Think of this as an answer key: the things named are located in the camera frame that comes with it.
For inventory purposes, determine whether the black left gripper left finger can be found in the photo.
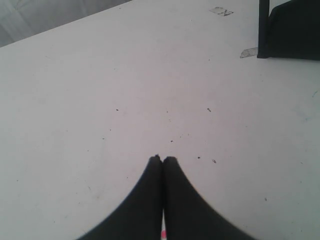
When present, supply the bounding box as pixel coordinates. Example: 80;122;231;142
80;155;164;240

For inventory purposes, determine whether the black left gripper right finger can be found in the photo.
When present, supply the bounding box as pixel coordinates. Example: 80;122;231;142
163;156;250;240

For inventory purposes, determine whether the clear tape piece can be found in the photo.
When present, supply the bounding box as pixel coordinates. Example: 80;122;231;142
240;47;258;59
210;7;234;17

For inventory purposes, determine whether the clear tape piece far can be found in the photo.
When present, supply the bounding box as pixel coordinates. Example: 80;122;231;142
210;7;234;17

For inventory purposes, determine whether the black three-tier shelf rack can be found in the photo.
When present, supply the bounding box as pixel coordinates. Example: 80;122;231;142
257;0;320;61

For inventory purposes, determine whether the white backdrop curtain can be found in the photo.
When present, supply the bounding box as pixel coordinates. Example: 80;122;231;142
0;0;127;47

